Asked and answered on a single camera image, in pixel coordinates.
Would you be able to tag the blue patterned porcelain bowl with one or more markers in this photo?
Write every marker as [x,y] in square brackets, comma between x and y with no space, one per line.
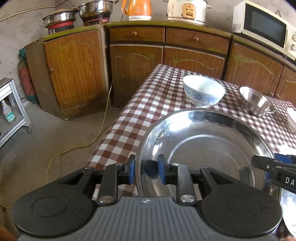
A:
[203,91]

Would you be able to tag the white metal shelf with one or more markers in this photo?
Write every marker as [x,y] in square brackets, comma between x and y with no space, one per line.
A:
[10,94]

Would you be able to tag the white rice cooker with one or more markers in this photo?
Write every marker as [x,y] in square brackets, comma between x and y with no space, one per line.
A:
[191,11]

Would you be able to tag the small steel bowl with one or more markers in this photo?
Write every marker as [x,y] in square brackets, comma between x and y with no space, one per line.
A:
[255,103]

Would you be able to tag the wooden corner cabinet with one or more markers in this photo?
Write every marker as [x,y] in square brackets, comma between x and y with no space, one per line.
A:
[69,71]

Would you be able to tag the orange electric kettle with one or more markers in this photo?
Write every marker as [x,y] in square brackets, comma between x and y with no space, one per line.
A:
[137,10]

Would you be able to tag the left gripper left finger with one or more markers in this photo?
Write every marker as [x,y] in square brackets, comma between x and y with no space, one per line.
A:
[111,177]

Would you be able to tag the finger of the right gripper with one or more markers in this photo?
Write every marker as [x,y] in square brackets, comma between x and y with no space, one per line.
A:
[268,164]

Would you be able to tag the wooden drawer cabinet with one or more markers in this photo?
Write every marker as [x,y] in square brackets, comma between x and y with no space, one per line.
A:
[136,48]

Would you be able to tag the steel pot on cooker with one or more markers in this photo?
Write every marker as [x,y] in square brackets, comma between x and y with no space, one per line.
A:
[96,12]

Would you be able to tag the plastic bottle on shelf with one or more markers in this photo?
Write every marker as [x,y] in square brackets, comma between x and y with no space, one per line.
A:
[8,113]

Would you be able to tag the cream microwave oven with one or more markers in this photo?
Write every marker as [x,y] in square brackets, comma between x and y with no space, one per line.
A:
[257,22]

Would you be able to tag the brown checkered tablecloth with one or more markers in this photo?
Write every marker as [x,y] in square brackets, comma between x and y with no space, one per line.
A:
[200,176]

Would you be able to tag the wooden two-door cabinet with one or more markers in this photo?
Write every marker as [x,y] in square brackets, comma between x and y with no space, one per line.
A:
[262,69]

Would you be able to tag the large steel plate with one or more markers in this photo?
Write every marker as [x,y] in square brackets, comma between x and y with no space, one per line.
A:
[200,137]

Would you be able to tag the steel pot with lid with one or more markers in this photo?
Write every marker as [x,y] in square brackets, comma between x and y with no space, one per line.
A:
[60,20]

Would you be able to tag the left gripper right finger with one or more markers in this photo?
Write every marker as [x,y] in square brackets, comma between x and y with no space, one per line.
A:
[179,176]

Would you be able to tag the white green-patterned bowl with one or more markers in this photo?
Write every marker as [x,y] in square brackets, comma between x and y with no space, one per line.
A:
[291,119]

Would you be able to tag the red gas cylinder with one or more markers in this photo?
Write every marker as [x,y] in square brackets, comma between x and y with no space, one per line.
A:
[25,77]

